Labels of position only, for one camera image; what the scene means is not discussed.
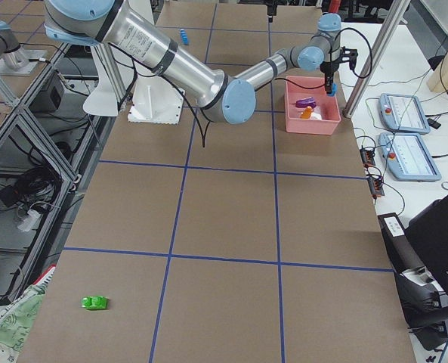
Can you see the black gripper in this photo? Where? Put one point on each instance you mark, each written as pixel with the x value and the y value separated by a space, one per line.
pixel 327 69

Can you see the small blue square block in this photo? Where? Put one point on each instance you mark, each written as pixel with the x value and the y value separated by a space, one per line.
pixel 333 89

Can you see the purple toy block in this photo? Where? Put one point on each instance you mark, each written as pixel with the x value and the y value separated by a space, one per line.
pixel 304 102

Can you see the orange toy block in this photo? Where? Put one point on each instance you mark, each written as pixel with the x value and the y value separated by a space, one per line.
pixel 306 113

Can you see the long blue studded block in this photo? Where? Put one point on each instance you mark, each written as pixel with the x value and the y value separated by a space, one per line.
pixel 184 36

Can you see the pink plastic box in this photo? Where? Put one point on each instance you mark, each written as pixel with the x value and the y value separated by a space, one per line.
pixel 326 115

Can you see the red cylinder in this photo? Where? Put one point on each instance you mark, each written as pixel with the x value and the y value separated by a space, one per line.
pixel 334 6

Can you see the upper blue teach pendant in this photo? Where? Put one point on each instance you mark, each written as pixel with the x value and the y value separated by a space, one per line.
pixel 402 113

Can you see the blue teach pendant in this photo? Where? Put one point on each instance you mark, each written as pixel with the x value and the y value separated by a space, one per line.
pixel 402 113
pixel 407 158

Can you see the grey hub with orange connectors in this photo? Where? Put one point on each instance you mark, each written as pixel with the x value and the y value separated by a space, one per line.
pixel 367 157

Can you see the lower blue teach pendant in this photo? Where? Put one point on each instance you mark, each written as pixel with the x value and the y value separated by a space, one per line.
pixel 407 158

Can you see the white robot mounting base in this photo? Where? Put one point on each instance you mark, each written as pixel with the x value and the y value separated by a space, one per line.
pixel 154 100

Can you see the black monitor stand device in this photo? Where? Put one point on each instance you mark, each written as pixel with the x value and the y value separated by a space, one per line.
pixel 419 257

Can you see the green toy block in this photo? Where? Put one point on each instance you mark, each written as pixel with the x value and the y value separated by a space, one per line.
pixel 94 302

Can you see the patterned cloth bag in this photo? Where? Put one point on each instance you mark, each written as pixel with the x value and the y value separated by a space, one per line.
pixel 18 317

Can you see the aluminium frame post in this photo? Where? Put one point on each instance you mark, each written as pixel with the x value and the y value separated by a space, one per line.
pixel 380 44

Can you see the aluminium side frame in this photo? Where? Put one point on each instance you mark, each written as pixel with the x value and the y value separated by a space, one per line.
pixel 49 147

